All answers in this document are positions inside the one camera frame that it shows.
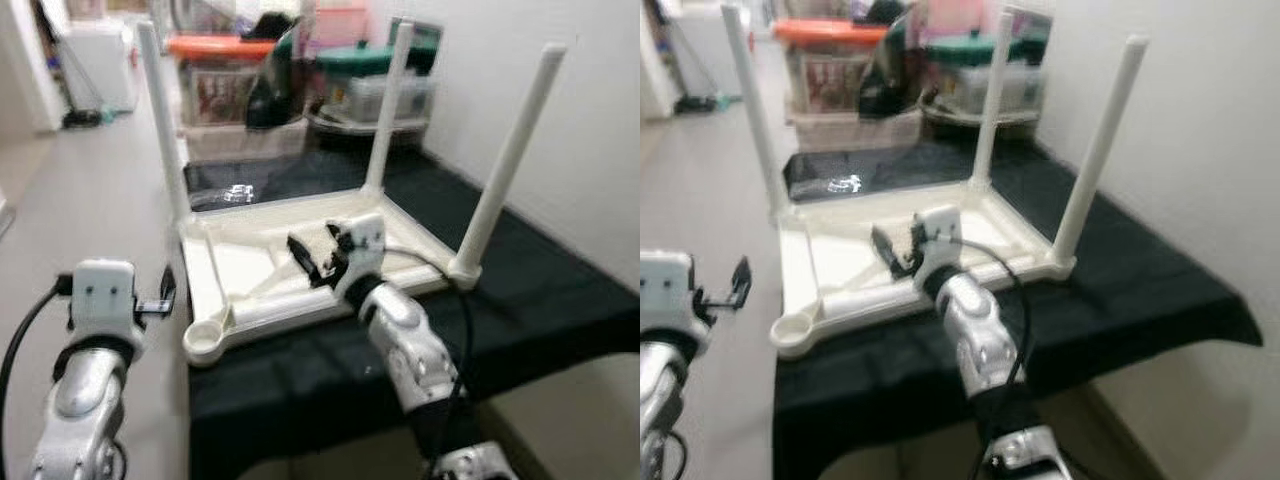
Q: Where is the white plastic table leg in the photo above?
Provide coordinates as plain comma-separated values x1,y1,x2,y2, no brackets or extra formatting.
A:
448,42,568,286
135,20,193,226
968,10,1016,191
720,3,791,216
362,22,416,196
1045,35,1151,281

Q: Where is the white plastic children table top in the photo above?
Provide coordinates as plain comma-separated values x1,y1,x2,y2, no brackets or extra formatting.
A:
178,185,481,368
768,178,1079,359

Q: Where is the clear adhesive tape patch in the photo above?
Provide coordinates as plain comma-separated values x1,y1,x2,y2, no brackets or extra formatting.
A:
800,175,866,199
195,182,256,206

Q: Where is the beige quilted cover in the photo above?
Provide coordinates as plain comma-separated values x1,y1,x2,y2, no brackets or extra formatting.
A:
790,108,926,151
180,120,311,161

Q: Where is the translucent plastic container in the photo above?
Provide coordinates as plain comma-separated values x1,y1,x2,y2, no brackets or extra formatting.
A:
330,70,436,119
935,62,1046,113

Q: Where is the black bag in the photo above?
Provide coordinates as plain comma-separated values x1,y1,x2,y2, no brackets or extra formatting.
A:
858,15,916,119
245,20,306,129

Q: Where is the black table cloth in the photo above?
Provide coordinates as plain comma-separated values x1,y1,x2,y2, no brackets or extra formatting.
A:
185,150,641,480
772,145,1263,480

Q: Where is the red printed box orange lid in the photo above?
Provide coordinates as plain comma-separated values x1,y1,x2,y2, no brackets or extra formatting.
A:
775,18,886,113
168,35,276,126

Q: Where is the green pot lid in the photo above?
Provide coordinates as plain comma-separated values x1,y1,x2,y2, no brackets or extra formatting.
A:
318,42,441,73
925,35,1051,66

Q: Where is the pink plastic container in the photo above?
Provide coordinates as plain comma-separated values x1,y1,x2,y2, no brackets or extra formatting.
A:
305,5,371,51
915,0,986,41

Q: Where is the white cabinet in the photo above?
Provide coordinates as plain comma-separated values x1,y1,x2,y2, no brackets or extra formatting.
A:
660,5,741,101
60,20,136,116

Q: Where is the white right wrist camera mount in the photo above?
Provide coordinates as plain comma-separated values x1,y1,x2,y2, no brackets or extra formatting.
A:
335,212,388,286
915,205,963,276

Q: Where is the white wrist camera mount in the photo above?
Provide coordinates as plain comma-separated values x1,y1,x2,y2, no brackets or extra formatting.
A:
915,205,963,276
335,212,388,286
640,250,696,331
68,260,141,336

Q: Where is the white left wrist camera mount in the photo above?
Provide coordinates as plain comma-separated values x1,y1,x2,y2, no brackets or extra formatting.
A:
640,250,696,331
68,260,141,336

